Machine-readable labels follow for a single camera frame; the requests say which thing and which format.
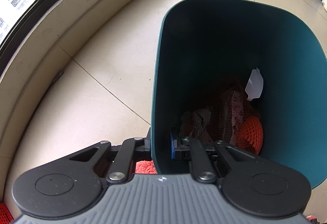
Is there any dark green trash bin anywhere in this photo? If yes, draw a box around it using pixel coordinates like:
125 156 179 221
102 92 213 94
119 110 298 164
151 0 326 187

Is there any orange foam fruit net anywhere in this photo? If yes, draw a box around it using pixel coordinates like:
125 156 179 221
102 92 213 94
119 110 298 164
236 116 263 155

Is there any white paper scrap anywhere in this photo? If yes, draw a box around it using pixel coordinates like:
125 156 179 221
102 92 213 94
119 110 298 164
245 68 264 101

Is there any red fluffy slipper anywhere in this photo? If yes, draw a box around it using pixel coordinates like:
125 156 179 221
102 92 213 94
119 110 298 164
135 160 157 174

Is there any red mesh net bag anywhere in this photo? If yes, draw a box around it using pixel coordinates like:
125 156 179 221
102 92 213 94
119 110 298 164
178 88 260 147

